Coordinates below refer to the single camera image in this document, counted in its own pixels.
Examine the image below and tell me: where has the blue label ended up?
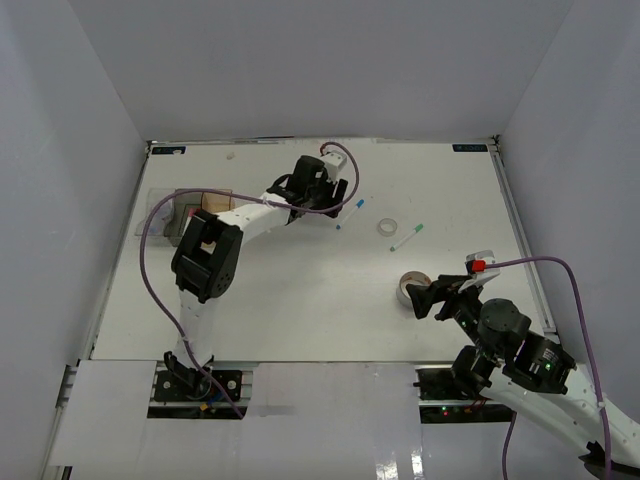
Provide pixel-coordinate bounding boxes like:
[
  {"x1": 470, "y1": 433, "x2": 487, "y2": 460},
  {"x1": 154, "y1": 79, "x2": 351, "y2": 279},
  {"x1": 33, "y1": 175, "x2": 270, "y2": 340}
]
[
  {"x1": 452, "y1": 143, "x2": 488, "y2": 153},
  {"x1": 150, "y1": 146, "x2": 186, "y2": 155}
]

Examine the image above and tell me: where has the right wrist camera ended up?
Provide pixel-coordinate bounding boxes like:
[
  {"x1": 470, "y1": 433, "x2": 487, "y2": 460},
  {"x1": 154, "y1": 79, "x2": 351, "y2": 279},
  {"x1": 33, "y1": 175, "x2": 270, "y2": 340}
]
[{"x1": 459, "y1": 250, "x2": 500, "y2": 292}]

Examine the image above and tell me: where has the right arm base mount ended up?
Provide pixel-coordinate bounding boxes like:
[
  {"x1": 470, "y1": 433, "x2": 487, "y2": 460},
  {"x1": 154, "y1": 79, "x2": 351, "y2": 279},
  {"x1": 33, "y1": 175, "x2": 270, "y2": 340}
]
[{"x1": 413, "y1": 368, "x2": 512, "y2": 425}]

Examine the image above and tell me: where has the left aluminium rail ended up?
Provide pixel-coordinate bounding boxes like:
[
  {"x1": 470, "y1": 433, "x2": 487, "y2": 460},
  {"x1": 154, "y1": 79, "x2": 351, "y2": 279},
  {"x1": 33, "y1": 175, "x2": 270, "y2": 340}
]
[{"x1": 55, "y1": 365, "x2": 78, "y2": 409}]

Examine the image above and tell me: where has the left blue label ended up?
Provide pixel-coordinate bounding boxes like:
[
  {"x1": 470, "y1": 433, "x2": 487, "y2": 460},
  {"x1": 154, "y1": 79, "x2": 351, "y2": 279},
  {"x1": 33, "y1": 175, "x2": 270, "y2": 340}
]
[{"x1": 150, "y1": 146, "x2": 186, "y2": 155}]

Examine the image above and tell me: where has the clear tape roll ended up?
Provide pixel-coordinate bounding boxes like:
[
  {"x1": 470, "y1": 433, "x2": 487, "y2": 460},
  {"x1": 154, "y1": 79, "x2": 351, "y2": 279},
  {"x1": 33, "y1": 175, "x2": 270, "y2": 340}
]
[{"x1": 376, "y1": 218, "x2": 398, "y2": 237}]

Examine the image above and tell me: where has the large white tape roll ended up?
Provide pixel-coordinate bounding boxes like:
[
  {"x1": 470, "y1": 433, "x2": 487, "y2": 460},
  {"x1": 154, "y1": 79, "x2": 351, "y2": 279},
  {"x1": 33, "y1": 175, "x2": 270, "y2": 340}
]
[{"x1": 397, "y1": 270, "x2": 434, "y2": 307}]

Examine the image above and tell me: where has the pin jar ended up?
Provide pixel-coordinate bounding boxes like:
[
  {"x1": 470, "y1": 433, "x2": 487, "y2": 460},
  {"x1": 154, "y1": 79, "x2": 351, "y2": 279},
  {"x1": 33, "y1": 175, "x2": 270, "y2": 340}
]
[{"x1": 148, "y1": 208, "x2": 174, "y2": 236}]

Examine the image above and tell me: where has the green marker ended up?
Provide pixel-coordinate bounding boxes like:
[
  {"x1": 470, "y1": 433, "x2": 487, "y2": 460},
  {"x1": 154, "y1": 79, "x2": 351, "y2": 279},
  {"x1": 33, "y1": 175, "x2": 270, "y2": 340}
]
[{"x1": 390, "y1": 223, "x2": 424, "y2": 252}]

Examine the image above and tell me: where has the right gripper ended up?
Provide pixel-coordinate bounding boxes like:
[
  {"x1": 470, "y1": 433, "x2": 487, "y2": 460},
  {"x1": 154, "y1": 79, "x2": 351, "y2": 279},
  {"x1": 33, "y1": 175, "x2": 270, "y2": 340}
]
[{"x1": 405, "y1": 274, "x2": 498, "y2": 361}]

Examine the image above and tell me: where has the right blue label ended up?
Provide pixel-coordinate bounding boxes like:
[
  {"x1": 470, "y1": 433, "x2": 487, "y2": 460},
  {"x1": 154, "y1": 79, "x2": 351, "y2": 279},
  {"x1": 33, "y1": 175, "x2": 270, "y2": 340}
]
[{"x1": 452, "y1": 143, "x2": 488, "y2": 153}]

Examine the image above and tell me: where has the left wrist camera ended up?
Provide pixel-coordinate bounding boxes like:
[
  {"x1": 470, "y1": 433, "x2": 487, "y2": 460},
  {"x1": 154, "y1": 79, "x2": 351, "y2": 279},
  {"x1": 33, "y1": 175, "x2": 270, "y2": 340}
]
[{"x1": 320, "y1": 151, "x2": 348, "y2": 180}]

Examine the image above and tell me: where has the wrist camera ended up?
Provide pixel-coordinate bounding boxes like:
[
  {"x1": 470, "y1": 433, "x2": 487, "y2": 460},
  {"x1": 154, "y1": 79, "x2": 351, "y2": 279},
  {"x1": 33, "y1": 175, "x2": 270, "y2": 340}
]
[
  {"x1": 320, "y1": 151, "x2": 348, "y2": 180},
  {"x1": 459, "y1": 250, "x2": 500, "y2": 292}
]

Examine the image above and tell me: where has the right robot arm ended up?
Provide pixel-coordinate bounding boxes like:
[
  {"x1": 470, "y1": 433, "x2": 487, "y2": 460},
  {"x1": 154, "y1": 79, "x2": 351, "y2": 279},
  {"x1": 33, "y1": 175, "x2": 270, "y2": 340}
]
[{"x1": 406, "y1": 273, "x2": 639, "y2": 479}]

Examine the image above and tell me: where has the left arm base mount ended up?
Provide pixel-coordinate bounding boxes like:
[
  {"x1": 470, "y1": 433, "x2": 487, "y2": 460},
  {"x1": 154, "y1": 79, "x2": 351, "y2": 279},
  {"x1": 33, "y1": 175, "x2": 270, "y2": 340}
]
[{"x1": 147, "y1": 369, "x2": 250, "y2": 420}]

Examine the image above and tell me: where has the right aluminium rail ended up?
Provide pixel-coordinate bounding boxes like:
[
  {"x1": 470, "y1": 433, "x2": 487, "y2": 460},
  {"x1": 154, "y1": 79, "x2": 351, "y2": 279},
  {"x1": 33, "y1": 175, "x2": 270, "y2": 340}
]
[{"x1": 488, "y1": 135, "x2": 561, "y2": 344}]

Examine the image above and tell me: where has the blue marker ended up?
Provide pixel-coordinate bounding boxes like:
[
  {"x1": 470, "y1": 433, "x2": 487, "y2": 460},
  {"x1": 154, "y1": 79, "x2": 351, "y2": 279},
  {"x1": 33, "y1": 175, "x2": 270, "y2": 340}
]
[{"x1": 336, "y1": 199, "x2": 365, "y2": 230}]

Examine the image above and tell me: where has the aluminium rail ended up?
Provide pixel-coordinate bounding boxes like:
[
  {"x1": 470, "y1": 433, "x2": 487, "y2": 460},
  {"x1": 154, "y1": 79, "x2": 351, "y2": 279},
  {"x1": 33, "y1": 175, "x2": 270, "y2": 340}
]
[
  {"x1": 55, "y1": 365, "x2": 78, "y2": 409},
  {"x1": 488, "y1": 135, "x2": 561, "y2": 344}
]

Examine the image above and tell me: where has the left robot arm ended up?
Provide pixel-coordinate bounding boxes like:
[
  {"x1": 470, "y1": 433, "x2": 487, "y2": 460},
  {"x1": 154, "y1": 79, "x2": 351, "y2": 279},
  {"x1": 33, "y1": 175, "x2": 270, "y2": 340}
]
[{"x1": 164, "y1": 150, "x2": 349, "y2": 399}]

